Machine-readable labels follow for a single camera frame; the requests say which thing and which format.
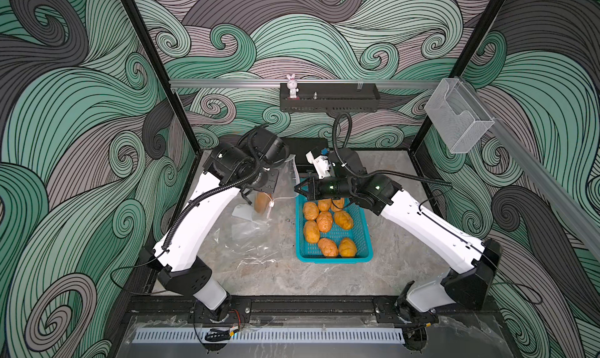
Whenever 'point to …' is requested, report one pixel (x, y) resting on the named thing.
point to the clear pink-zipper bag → (278, 208)
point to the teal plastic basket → (331, 230)
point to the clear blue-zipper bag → (249, 241)
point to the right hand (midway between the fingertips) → (293, 190)
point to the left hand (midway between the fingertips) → (264, 177)
